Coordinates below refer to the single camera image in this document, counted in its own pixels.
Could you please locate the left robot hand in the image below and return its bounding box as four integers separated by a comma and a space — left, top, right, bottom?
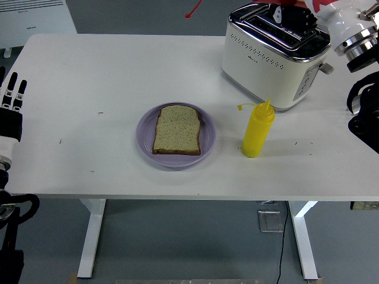
0, 65, 28, 160

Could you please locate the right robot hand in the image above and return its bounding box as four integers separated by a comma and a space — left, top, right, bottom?
268, 0, 373, 56

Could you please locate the red squeeze bottle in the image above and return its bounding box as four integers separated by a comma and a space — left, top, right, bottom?
185, 0, 309, 19

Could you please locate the bread slice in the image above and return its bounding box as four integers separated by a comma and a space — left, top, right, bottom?
152, 105, 202, 156

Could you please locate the cream two-slot toaster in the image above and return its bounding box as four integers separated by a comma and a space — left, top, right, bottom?
220, 1, 335, 113

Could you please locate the white heater appliance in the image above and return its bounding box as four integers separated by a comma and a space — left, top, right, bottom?
0, 0, 78, 59

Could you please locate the yellow squeeze bottle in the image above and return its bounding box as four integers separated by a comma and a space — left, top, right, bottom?
236, 98, 276, 159

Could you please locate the white table leg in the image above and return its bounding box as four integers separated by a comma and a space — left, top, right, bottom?
76, 198, 107, 279
288, 200, 320, 281

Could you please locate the purple round plate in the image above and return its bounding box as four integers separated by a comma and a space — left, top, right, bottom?
135, 102, 217, 169

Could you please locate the black floor cable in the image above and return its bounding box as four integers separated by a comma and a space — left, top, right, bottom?
275, 201, 290, 284

